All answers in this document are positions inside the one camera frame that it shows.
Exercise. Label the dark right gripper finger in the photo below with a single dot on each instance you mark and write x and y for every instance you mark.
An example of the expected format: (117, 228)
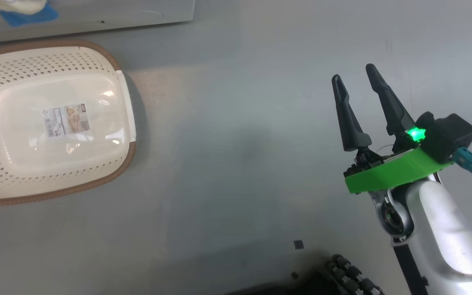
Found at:
(350, 123)
(393, 110)

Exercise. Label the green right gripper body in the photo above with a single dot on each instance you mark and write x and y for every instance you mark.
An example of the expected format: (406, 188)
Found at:
(391, 172)

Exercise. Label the cream garment with blue trim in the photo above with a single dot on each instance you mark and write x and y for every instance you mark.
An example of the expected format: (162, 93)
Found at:
(27, 16)

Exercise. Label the white front-load washing machine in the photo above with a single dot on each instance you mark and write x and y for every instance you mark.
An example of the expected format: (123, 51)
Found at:
(117, 12)

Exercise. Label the basket product label sticker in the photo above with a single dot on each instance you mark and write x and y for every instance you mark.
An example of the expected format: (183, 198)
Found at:
(66, 120)

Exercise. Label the small black floor marker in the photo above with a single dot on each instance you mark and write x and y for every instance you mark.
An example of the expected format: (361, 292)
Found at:
(298, 244)

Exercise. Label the cream laundry basket brown rim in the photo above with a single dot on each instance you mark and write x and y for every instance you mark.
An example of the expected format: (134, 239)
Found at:
(23, 172)

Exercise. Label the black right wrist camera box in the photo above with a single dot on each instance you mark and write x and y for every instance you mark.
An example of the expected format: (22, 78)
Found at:
(451, 135)

